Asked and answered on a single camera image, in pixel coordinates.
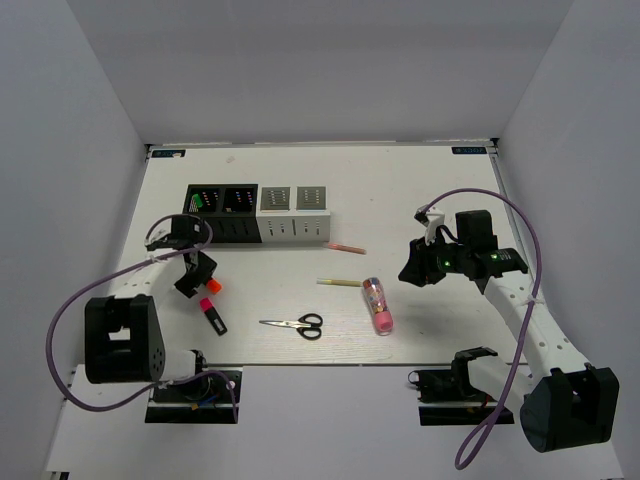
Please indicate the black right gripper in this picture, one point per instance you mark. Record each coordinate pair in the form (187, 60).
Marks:
(419, 264)

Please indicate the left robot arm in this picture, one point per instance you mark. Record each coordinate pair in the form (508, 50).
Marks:
(123, 339)

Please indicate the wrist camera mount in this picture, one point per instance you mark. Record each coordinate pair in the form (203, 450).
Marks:
(430, 218)
(186, 231)

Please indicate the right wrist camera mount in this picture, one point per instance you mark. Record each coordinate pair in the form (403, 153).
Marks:
(430, 218)

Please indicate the black handled scissors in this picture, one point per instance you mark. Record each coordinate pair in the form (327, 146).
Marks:
(308, 326)

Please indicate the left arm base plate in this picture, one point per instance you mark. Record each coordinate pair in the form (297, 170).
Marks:
(208, 401)

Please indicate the blue label sticker left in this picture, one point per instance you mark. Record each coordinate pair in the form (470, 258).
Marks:
(168, 153)

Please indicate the orange-pink highlighter pen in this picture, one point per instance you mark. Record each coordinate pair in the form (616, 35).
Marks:
(345, 248)

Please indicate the green cap black highlighter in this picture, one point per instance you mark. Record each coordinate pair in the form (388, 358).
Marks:
(195, 203)

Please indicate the white desk organizer box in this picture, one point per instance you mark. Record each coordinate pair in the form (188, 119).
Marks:
(296, 214)

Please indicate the black desk organizer box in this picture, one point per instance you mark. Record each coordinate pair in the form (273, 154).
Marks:
(230, 209)

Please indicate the orange cap black highlighter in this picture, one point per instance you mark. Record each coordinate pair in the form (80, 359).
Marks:
(213, 286)

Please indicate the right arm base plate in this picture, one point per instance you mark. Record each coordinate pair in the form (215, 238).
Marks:
(440, 403)

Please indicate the pink cap black highlighter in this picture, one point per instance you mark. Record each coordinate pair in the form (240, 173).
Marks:
(212, 315)

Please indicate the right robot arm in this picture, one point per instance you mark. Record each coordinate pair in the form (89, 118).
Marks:
(564, 401)

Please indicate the blue label sticker right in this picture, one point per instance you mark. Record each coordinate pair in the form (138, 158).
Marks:
(469, 150)

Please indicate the yellow highlighter pen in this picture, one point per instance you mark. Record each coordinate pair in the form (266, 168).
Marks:
(339, 282)

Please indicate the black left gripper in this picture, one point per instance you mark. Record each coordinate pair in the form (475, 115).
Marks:
(206, 266)

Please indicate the blue label sticker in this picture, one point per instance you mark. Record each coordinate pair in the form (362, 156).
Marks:
(168, 153)
(469, 150)

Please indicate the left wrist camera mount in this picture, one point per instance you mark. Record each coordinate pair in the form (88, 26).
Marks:
(186, 231)

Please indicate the pink marker set tube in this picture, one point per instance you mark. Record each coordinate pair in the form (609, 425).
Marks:
(375, 298)

